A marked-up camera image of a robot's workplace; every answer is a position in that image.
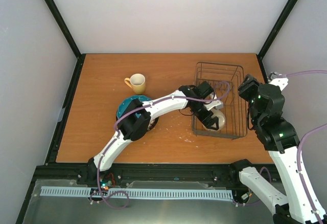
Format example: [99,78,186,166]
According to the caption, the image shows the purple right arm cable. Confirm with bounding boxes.
[233,70,327,224]

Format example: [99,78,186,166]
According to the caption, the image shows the cream ceramic bowl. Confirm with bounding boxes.
[202,108,226,132]

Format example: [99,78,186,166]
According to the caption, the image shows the white slotted cable duct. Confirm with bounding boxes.
[39,186,233,201]

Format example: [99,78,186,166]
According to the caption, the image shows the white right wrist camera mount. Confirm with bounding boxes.
[268,72,289,91]

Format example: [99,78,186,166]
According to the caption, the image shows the teal polka dot plate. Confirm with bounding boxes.
[116,95,151,120]

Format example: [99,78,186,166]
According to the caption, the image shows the dark wire dish rack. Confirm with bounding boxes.
[191,61,248,140]

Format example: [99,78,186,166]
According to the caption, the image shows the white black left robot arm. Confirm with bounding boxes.
[78,81,223,185]

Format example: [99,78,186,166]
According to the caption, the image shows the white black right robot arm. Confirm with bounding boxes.
[229,73,326,223]

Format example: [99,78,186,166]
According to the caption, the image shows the black aluminium frame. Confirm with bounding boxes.
[16,0,298,223]

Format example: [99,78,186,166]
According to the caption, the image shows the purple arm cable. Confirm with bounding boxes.
[89,81,230,209]
[233,70,327,224]

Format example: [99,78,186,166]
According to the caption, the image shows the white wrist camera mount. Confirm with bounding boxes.
[268,72,289,91]
[204,100,224,110]

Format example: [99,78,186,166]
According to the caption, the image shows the metal floor plate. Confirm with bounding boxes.
[22,180,273,223]

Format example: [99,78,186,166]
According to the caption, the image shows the black striped plate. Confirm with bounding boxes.
[147,118,159,131]

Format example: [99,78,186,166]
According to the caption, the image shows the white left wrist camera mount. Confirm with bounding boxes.
[204,100,224,110]

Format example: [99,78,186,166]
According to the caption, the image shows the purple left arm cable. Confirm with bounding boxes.
[89,81,230,209]

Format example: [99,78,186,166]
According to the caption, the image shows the yellow ceramic mug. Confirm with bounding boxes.
[124,73,146,95]

